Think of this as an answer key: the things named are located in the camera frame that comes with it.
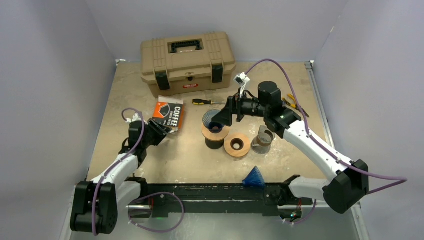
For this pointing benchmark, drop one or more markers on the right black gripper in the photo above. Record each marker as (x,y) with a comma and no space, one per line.
(225,116)

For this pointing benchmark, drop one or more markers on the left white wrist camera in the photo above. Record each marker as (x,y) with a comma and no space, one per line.
(135,118)

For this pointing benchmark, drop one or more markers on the aluminium frame rail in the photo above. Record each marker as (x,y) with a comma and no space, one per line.
(356,210)

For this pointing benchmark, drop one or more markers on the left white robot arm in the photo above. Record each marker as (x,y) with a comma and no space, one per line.
(96,203)

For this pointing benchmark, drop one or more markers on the blue plastic dripper cone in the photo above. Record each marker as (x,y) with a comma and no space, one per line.
(209,124)

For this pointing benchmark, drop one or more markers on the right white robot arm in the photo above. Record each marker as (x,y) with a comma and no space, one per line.
(345,182)

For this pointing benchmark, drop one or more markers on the black yellow screwdriver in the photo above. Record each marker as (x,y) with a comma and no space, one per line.
(198,102)

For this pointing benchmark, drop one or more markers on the yellow black pliers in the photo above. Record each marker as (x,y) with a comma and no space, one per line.
(292,102)

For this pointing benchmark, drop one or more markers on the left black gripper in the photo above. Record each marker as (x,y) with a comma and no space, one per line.
(159,135)

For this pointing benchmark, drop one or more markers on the tan plastic toolbox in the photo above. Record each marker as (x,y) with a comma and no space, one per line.
(185,64)

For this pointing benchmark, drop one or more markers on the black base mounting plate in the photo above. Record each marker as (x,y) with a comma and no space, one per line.
(163,199)

